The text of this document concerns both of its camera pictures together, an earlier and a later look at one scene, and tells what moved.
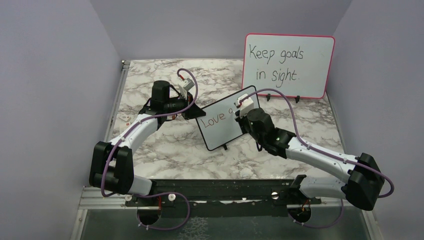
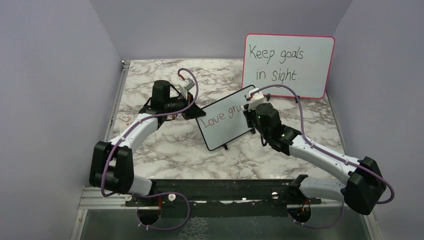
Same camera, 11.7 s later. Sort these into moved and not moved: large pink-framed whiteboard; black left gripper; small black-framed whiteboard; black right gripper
Moved: black right gripper
Not moved: large pink-framed whiteboard; small black-framed whiteboard; black left gripper
